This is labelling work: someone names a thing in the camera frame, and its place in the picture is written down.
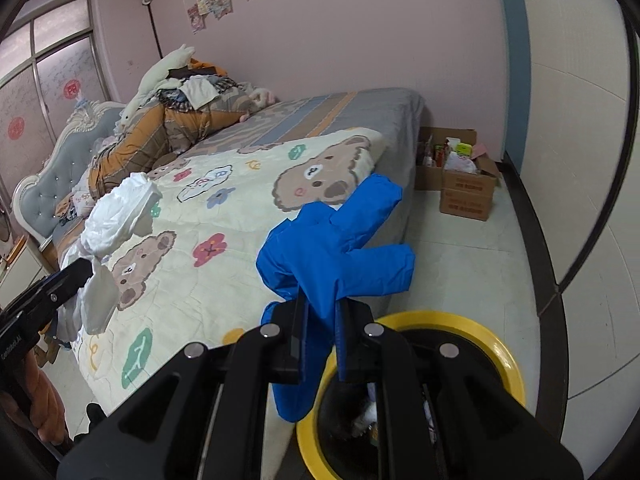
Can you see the white cloth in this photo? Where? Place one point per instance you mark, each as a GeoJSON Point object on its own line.
{"type": "Point", "coordinates": [120, 215]}

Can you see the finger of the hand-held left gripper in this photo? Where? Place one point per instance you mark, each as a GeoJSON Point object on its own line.
{"type": "Point", "coordinates": [75, 275]}

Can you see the white bag in box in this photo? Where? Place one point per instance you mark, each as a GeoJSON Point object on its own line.
{"type": "Point", "coordinates": [460, 162]}

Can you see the green yellow packet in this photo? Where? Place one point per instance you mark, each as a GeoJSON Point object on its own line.
{"type": "Point", "coordinates": [464, 149]}

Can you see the blue rubber glove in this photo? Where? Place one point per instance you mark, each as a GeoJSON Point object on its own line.
{"type": "Point", "coordinates": [330, 250]}

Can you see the red round window sticker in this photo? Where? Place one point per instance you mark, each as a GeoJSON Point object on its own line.
{"type": "Point", "coordinates": [16, 127]}
{"type": "Point", "coordinates": [72, 89]}

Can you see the white wardrobe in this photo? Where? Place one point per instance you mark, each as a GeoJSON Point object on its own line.
{"type": "Point", "coordinates": [575, 160]}

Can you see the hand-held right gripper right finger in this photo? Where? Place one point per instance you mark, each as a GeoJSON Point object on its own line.
{"type": "Point", "coordinates": [342, 345]}

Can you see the pile of clothes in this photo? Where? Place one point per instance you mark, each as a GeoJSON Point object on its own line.
{"type": "Point", "coordinates": [197, 90]}

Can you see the bear printed blanket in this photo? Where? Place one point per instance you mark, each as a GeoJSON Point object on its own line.
{"type": "Point", "coordinates": [225, 280]}

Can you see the pink plush toy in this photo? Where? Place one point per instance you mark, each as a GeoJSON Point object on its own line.
{"type": "Point", "coordinates": [260, 96]}

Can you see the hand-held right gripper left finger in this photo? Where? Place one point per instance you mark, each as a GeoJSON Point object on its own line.
{"type": "Point", "coordinates": [295, 340]}

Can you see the person's left hand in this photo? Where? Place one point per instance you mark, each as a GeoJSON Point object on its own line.
{"type": "Point", "coordinates": [47, 400]}

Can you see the grey tufted headboard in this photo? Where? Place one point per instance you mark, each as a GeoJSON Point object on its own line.
{"type": "Point", "coordinates": [65, 160]}

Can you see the labelled cardboard box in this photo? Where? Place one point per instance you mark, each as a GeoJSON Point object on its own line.
{"type": "Point", "coordinates": [467, 184]}
{"type": "Point", "coordinates": [465, 205]}

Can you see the open cardboard box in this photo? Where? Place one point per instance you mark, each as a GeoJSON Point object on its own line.
{"type": "Point", "coordinates": [425, 177]}

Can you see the frosted window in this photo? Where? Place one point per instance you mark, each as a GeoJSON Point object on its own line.
{"type": "Point", "coordinates": [60, 60]}

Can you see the white plush toy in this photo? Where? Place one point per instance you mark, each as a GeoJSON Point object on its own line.
{"type": "Point", "coordinates": [160, 67]}

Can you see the yellow rimmed black trash bin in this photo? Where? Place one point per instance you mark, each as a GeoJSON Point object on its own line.
{"type": "Point", "coordinates": [460, 327]}

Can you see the orange patterned quilt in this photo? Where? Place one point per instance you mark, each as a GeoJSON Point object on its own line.
{"type": "Point", "coordinates": [150, 130]}

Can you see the floral white pillow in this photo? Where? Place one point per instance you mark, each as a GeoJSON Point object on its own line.
{"type": "Point", "coordinates": [85, 202]}

